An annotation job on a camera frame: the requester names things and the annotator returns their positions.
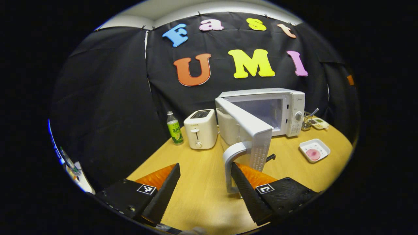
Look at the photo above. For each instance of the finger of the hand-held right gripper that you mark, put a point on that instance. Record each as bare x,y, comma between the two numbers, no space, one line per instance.
350,80

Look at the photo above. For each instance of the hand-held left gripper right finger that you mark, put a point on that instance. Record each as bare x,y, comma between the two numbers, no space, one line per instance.
248,195

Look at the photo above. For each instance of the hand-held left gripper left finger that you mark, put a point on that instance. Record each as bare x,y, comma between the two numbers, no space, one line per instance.
165,192

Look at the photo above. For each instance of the white microwave oven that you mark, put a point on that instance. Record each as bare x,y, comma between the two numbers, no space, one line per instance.
254,127

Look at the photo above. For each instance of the white square plate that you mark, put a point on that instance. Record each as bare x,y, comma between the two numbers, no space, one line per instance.
321,147

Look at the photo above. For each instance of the pink round food slice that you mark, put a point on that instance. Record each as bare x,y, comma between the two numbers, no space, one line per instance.
313,154

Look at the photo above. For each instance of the metal spoon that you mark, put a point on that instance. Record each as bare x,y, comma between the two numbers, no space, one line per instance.
314,112

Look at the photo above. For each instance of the white divided dish with beans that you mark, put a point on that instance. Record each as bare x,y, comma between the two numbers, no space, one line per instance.
321,124

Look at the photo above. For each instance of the green label drink bottle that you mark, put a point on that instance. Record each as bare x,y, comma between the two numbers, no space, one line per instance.
175,132

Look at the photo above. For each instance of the white toaster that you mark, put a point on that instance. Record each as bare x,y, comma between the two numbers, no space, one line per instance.
200,130

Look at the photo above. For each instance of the black backdrop cloth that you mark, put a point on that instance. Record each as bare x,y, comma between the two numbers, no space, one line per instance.
107,98

